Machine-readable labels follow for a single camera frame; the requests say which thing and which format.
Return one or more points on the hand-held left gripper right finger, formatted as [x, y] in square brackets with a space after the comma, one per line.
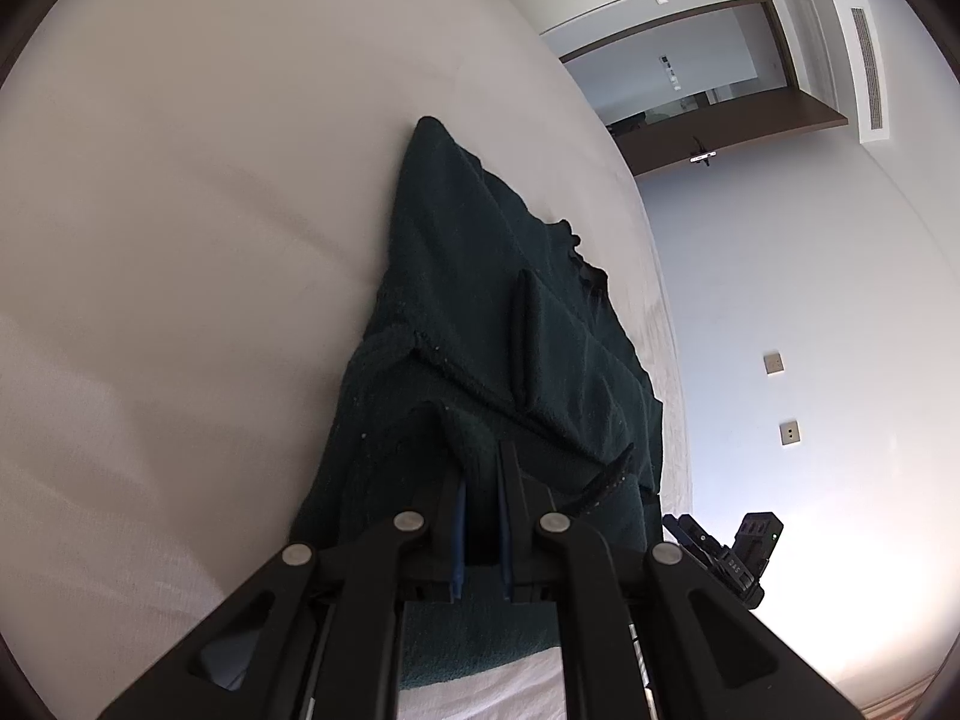
[506, 544]

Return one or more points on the white bed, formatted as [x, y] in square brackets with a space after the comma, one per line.
[187, 240]

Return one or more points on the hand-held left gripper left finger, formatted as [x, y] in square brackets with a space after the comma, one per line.
[457, 540]

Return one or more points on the brown wooden door frame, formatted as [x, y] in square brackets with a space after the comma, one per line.
[806, 109]

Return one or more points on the dark green towel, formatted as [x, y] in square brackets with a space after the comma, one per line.
[480, 300]

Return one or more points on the white air vent grille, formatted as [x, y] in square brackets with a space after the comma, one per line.
[867, 67]

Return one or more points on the white wall control panel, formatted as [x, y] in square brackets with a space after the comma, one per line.
[671, 73]

